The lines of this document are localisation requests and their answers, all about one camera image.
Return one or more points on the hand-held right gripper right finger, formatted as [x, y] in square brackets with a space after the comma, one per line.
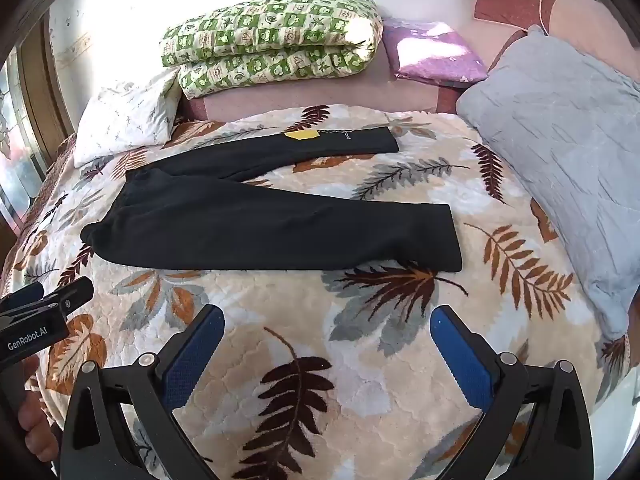
[460, 355]

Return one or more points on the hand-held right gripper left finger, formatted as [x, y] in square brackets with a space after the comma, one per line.
[192, 355]

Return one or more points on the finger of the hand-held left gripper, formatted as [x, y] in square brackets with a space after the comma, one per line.
[72, 295]
[20, 296]

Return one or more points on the black pants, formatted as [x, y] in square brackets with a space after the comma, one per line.
[250, 225]

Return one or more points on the person's left hand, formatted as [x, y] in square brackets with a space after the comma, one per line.
[37, 425]

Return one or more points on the leaf print blanket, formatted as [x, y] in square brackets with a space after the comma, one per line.
[310, 320]

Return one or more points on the patterned glass window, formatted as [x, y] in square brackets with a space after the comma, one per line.
[20, 130]

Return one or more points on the white leaf print pillow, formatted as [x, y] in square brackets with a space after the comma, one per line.
[130, 115]

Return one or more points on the grey quilted pillow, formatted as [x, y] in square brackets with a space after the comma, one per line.
[565, 150]

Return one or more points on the pink bed sheet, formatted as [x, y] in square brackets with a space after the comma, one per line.
[240, 102]

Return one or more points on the purple folded cloth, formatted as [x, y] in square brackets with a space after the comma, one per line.
[432, 55]

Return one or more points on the green checked folded quilt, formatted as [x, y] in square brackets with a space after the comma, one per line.
[270, 35]

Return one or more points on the pink brown cushion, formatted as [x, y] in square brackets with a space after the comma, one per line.
[510, 7]

